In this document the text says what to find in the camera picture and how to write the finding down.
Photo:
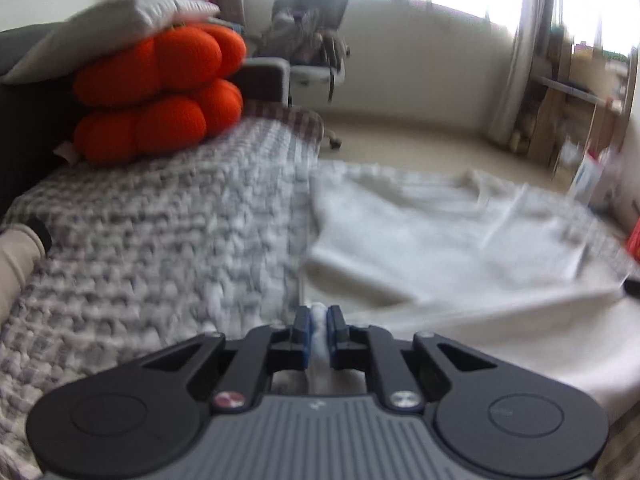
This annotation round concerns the grey office chair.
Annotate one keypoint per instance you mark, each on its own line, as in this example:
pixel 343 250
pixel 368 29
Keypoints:
pixel 315 72

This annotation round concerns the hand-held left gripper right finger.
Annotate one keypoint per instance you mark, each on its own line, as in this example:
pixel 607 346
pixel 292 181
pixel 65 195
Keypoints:
pixel 332 340

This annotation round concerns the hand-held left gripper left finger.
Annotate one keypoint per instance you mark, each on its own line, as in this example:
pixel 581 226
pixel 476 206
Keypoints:
pixel 302 340

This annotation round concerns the grey quilted blanket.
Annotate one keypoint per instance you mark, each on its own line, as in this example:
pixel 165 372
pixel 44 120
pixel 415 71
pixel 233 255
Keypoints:
pixel 150 220

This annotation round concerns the red bag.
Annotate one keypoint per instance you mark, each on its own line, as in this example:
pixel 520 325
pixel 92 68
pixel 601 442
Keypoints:
pixel 635 242

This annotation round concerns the narrow window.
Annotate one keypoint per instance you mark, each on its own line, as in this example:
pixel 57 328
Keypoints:
pixel 595 0

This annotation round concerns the white sweatshirt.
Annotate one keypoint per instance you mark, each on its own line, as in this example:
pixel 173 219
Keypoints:
pixel 425 240

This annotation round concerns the checkered bed sheet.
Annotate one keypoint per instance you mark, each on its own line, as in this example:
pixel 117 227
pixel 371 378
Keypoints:
pixel 290 115

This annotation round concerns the wooden shelf unit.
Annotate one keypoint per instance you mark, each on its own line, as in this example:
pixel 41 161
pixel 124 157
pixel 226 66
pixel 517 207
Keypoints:
pixel 550 120

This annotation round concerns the plain grey curtain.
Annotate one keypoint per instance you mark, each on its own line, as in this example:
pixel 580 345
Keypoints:
pixel 525 60

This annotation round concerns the white pillow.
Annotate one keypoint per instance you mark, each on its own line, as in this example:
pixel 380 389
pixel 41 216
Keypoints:
pixel 100 30

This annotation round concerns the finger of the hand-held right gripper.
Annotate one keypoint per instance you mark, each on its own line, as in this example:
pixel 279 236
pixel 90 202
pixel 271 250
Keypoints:
pixel 632 288

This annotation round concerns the white paper bag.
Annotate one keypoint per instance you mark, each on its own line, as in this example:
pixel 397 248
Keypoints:
pixel 587 180

